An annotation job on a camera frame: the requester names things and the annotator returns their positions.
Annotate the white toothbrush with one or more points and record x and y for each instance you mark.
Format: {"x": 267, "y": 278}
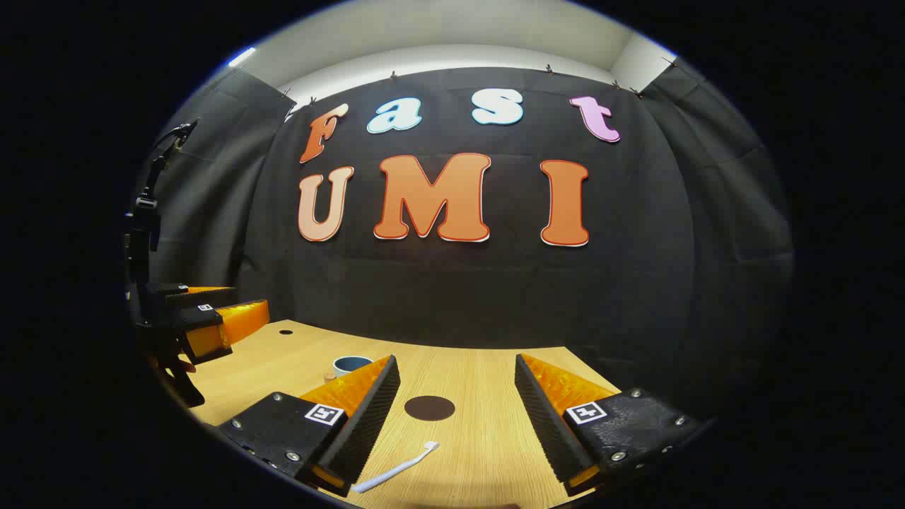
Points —
{"x": 396, "y": 468}

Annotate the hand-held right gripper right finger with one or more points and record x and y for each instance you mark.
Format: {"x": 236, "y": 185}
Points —
{"x": 548, "y": 431}

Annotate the dark round coaster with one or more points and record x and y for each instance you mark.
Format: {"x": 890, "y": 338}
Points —
{"x": 430, "y": 408}

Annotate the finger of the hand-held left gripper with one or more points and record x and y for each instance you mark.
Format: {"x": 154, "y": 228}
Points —
{"x": 201, "y": 297}
{"x": 198, "y": 319}

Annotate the light blue cup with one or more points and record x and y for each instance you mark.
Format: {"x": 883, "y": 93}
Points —
{"x": 350, "y": 365}

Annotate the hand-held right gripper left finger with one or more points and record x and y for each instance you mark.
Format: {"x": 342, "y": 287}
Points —
{"x": 368, "y": 424}

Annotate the ceiling light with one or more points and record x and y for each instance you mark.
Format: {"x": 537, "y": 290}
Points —
{"x": 242, "y": 56}

